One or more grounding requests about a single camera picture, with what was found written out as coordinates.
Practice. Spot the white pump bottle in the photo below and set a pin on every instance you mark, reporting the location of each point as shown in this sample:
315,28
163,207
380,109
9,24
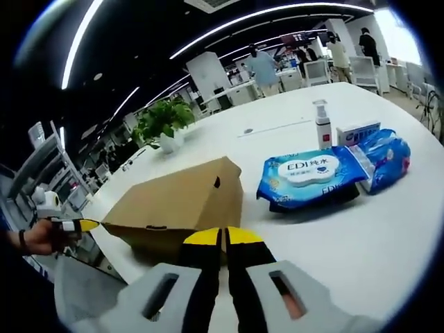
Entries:
322,128

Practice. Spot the ceiling air vent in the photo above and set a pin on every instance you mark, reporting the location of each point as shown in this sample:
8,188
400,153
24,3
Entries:
213,5

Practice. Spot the small black white gadget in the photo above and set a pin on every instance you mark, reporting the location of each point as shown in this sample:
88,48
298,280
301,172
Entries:
127,166

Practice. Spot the black wristband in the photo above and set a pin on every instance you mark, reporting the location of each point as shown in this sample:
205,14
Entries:
22,238

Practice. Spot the potted green plant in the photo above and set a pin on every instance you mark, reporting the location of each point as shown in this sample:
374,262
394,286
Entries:
163,118

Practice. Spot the ceiling light strip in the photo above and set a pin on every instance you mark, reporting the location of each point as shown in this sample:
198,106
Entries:
270,15
79,38

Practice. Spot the grey metal shelf rack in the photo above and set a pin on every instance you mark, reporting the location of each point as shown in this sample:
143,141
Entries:
45,159

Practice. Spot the blue floral tissue pack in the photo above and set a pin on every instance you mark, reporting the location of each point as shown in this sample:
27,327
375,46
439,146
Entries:
388,159

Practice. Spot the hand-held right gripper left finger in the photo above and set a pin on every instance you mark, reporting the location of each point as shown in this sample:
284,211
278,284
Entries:
138,305

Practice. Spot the brown cardboard shoe box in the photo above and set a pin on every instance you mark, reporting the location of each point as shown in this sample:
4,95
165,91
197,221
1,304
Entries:
173,201

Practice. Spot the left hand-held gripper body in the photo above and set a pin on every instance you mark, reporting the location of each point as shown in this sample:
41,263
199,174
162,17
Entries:
48,204

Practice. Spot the white office chair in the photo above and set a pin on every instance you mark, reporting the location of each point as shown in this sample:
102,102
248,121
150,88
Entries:
317,73
364,74

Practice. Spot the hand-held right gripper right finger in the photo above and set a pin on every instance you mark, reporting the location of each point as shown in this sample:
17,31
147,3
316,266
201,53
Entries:
312,305

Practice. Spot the blue wet wipes pack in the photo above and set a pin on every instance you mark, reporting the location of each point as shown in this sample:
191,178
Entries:
305,170

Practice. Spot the white office desk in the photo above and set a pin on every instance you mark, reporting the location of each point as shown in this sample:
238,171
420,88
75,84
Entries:
232,97

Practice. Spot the small white carton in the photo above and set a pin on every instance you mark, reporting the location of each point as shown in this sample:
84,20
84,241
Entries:
357,133

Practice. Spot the grey mesh office chair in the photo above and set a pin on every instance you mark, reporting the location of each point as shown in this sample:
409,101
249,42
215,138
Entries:
86,291

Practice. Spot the person's left hand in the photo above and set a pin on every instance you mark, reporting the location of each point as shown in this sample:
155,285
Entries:
41,239

